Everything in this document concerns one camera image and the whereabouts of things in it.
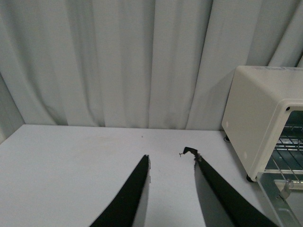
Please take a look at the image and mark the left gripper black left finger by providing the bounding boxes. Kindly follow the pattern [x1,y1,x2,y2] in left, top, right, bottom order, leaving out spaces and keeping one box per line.
[91,155,151,227]

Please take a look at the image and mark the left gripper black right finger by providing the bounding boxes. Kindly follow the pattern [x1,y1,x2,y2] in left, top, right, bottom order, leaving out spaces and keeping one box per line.
[180,147,277,227]

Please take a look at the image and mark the oven glass door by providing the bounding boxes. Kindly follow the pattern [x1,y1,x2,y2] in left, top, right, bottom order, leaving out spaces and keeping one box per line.
[257,173,303,227]

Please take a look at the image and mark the cream Toshiba toaster oven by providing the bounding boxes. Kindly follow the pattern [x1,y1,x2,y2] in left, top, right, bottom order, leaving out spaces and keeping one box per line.
[222,66,303,181]

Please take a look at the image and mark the white curtain backdrop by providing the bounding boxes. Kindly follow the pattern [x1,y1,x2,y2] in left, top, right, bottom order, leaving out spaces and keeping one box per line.
[0,0,303,140]

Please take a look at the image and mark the metal wire oven rack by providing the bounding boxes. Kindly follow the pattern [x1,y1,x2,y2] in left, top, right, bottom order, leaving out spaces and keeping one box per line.
[269,126,303,183]

